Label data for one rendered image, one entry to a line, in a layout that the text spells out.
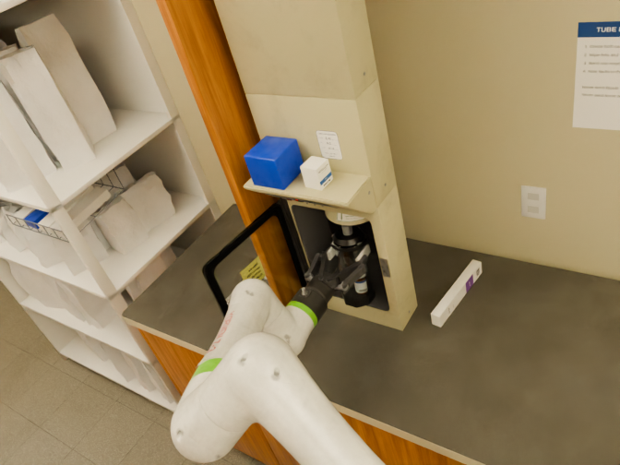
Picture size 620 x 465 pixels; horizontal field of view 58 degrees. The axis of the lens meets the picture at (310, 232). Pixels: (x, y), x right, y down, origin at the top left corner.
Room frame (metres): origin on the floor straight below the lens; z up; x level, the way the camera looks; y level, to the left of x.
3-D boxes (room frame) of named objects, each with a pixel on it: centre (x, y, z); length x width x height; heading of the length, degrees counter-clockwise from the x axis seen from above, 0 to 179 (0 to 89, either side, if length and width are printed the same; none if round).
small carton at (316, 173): (1.15, -0.06, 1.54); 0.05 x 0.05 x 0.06; 44
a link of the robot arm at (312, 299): (1.07, 0.06, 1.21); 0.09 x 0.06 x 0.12; 47
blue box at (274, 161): (1.24, 0.03, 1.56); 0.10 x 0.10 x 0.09; 47
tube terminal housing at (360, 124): (1.32, -0.15, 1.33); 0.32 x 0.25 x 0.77; 47
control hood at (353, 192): (1.18, -0.02, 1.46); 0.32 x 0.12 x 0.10; 47
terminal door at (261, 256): (1.22, 0.18, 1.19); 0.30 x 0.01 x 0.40; 130
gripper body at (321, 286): (1.12, 0.01, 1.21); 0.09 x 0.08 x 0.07; 137
